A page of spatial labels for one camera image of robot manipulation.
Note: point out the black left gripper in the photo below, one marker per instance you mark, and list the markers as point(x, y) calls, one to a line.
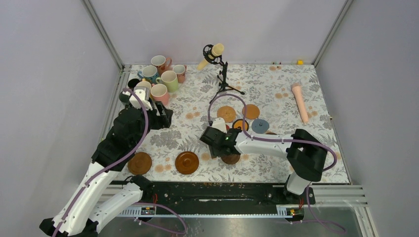
point(164, 119)

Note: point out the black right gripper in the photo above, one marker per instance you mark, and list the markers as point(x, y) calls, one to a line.
point(214, 152)

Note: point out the orange black face coaster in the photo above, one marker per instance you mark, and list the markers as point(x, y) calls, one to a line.
point(241, 124)

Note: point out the woven rattan coaster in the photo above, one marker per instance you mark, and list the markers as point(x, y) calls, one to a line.
point(227, 113)

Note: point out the brown wooden knob lid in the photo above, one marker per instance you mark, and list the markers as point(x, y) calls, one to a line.
point(187, 162)

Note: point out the blue round coaster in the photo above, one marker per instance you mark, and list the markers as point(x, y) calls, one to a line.
point(260, 126)

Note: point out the light wooden round coaster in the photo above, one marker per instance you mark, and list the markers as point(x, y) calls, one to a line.
point(251, 111)

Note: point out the brown wooden coaster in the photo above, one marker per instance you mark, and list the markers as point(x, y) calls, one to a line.
point(140, 164)

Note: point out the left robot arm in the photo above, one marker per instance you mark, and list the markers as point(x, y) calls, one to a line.
point(129, 129)

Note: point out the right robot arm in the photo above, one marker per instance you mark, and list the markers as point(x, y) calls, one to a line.
point(305, 154)

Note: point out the yellow mug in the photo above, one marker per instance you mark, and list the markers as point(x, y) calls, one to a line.
point(143, 84)

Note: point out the dark green mug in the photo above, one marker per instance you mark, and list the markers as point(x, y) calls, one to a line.
point(124, 97)

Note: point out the light green mug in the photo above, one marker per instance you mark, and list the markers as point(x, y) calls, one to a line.
point(169, 79)

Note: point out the black mug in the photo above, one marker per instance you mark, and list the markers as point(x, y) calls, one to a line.
point(132, 83)

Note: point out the blue patterned mug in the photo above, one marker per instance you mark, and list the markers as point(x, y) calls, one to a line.
point(150, 73)

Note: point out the small pink mug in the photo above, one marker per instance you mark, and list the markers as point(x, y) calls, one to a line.
point(180, 70)

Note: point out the floral table mat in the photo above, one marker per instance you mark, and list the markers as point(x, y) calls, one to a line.
point(269, 88)

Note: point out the black microphone tripod stand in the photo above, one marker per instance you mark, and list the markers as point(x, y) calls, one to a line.
point(223, 84)

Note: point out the cream microphone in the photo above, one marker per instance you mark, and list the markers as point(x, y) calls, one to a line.
point(212, 55)

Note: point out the pink cylindrical roller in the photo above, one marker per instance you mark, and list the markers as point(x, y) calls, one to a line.
point(297, 92)

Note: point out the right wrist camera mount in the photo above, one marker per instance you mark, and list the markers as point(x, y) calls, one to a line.
point(219, 123)

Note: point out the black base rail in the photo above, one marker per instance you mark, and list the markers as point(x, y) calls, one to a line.
point(209, 198)

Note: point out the salmon mug with handle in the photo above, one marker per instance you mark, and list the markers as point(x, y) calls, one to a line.
point(162, 63)

